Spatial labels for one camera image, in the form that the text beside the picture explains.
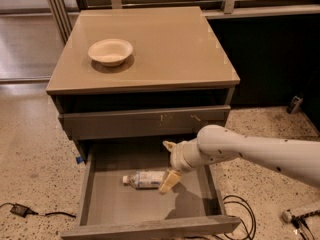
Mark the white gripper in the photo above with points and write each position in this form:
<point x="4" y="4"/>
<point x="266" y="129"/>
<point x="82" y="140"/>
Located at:
<point x="177" y="157"/>

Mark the clear blue plastic bottle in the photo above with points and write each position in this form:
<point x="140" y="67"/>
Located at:
<point x="144" y="179"/>

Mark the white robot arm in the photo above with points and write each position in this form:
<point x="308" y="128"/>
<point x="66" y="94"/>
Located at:
<point x="296" y="159"/>

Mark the closed grey upper drawer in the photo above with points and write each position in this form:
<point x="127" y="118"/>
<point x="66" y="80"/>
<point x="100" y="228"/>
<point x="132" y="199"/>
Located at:
<point x="137" y="123"/>

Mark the open middle drawer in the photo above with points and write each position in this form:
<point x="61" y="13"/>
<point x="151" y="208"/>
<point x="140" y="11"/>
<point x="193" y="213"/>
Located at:
<point x="110" y="210"/>

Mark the grey drawer cabinet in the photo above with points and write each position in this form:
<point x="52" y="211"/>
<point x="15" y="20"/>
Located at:
<point x="177" y="61"/>

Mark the blue tape piece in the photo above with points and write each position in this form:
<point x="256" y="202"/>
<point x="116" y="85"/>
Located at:
<point x="79" y="159"/>

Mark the white paper bowl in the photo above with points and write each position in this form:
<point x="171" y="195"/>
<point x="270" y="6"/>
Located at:
<point x="110" y="52"/>

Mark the white power strip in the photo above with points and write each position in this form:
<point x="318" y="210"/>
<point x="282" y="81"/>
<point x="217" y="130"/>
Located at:
<point x="303" y="211"/>

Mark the small grey device on floor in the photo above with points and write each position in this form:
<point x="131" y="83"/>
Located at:
<point x="294" y="104"/>

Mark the black power adapter with cable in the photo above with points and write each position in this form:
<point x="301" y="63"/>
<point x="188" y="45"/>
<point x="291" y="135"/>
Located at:
<point x="23" y="211"/>

